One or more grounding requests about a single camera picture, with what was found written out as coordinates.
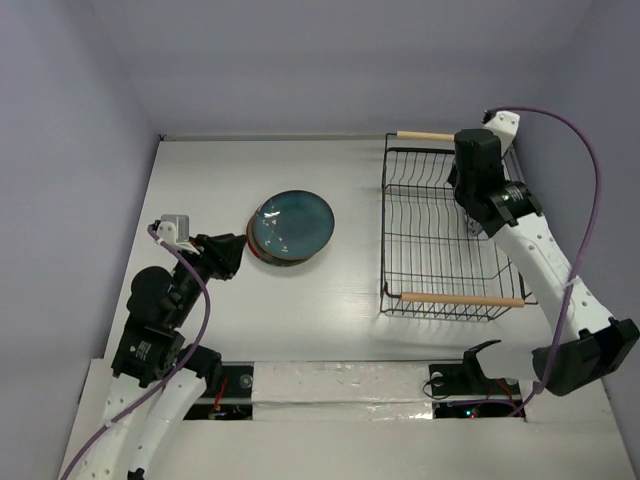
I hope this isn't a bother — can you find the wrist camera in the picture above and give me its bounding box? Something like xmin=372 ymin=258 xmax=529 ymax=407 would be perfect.
xmin=157 ymin=214 xmax=190 ymax=248
xmin=482 ymin=110 xmax=520 ymax=156

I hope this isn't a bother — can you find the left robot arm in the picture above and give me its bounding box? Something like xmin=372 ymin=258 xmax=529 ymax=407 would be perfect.
xmin=61 ymin=220 xmax=246 ymax=479

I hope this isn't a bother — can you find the black wire dish rack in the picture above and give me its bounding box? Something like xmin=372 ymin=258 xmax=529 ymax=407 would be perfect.
xmin=380 ymin=133 xmax=536 ymax=322

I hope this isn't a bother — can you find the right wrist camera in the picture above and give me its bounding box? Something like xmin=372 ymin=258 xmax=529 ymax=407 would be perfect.
xmin=482 ymin=110 xmax=520 ymax=156

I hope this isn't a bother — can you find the dark blue constellation plate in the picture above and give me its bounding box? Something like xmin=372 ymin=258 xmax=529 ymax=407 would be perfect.
xmin=249 ymin=190 xmax=335 ymax=262

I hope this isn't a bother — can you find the blue white floral plate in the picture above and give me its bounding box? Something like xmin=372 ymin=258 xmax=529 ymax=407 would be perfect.
xmin=466 ymin=217 xmax=483 ymax=237

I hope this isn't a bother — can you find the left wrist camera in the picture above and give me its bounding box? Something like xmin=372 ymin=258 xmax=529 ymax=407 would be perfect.
xmin=157 ymin=214 xmax=190 ymax=248

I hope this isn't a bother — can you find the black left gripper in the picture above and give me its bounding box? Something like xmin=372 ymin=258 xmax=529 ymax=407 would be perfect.
xmin=170 ymin=231 xmax=247 ymax=324

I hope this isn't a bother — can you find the near wooden rack handle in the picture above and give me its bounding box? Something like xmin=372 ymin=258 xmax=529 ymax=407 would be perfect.
xmin=400 ymin=292 xmax=525 ymax=308

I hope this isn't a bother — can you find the dark reindeer snowflake plate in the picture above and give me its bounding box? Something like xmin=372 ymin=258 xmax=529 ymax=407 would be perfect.
xmin=246 ymin=217 xmax=312 ymax=266

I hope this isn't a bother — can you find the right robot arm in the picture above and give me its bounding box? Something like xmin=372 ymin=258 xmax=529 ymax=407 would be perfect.
xmin=449 ymin=129 xmax=639 ymax=396

